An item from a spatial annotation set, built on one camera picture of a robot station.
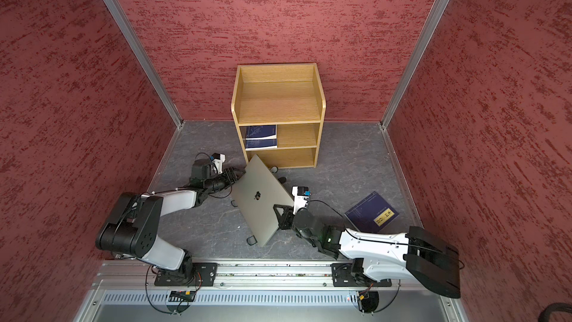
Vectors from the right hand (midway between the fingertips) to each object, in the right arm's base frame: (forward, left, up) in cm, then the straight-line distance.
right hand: (274, 212), depth 77 cm
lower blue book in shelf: (+26, +9, +7) cm, 28 cm away
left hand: (+17, +14, -5) cm, 23 cm away
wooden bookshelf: (+40, -6, +20) cm, 45 cm away
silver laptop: (+8, +7, -1) cm, 11 cm away
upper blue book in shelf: (+31, +6, +8) cm, 33 cm away
